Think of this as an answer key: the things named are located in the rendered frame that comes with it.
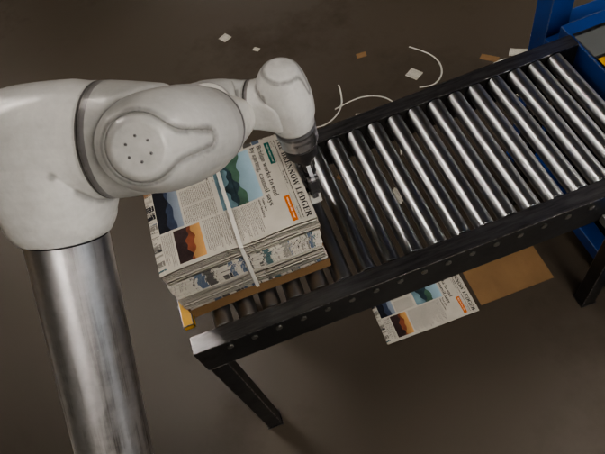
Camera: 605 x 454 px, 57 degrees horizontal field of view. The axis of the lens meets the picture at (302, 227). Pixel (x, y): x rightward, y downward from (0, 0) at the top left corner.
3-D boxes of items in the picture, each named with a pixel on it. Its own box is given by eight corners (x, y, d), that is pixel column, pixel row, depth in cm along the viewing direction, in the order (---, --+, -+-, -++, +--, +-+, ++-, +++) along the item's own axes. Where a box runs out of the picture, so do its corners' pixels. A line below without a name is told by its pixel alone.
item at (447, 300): (388, 346, 213) (388, 345, 212) (360, 284, 229) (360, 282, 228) (479, 311, 214) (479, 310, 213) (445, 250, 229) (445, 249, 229)
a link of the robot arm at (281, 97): (320, 102, 121) (261, 105, 124) (307, 45, 108) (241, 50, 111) (316, 140, 115) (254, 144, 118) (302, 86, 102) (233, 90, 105)
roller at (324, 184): (361, 285, 145) (359, 276, 141) (305, 156, 171) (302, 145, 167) (379, 277, 146) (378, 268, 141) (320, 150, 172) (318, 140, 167)
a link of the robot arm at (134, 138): (242, 69, 67) (136, 77, 69) (182, 72, 50) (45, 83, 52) (252, 178, 70) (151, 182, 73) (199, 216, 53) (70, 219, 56)
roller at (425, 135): (478, 240, 146) (480, 230, 142) (404, 118, 172) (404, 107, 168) (496, 232, 146) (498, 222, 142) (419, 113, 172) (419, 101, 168)
